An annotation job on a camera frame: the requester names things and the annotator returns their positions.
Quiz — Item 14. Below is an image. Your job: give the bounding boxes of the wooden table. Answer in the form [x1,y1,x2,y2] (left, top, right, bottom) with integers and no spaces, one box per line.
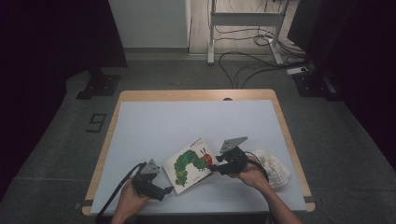
[81,89,316,217]

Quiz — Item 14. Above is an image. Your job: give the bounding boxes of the white power strip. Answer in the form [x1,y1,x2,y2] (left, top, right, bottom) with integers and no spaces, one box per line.
[286,65,309,77]

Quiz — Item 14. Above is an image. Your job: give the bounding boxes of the white knitted cloth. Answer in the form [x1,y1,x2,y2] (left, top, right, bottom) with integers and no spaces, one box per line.
[250,148,291,189]

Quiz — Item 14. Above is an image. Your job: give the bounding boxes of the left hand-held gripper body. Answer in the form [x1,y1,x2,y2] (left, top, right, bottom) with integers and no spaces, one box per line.
[132,158,166,200]

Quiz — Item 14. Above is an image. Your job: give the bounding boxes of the person's left hand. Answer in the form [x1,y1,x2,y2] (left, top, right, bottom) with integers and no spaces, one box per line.
[115,178,150,222]

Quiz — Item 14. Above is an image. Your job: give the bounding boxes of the person's right hand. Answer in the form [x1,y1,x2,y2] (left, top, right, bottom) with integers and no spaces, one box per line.
[228,157,270,192]

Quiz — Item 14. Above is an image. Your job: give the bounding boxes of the black monitor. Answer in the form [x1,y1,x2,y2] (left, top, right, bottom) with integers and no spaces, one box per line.
[287,0,316,52]

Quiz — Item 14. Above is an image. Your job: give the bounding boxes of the tangle of black floor cables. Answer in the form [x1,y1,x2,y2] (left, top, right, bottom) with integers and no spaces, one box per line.
[214,24,307,90]

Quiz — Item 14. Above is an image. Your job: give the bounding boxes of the black stand base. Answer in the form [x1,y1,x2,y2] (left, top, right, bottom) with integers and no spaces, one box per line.
[75,66,121,101]
[292,69,340,102]

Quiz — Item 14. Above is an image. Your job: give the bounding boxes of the white desk frame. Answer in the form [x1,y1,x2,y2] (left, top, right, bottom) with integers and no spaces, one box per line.
[206,0,290,65]

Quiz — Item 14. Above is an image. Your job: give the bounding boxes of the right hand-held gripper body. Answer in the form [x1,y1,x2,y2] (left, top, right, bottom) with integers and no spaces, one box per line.
[214,135,250,175]

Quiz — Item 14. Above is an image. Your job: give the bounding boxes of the black curtain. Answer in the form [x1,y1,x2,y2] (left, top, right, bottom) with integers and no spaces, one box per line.
[0,0,128,200]
[306,0,396,171]

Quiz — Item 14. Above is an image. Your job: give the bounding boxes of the white cabinet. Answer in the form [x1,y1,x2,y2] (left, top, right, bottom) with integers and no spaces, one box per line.
[107,0,191,49]

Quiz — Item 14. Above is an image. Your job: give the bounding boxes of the caterpillar picture book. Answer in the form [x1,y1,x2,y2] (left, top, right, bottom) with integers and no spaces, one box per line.
[163,137,219,195]

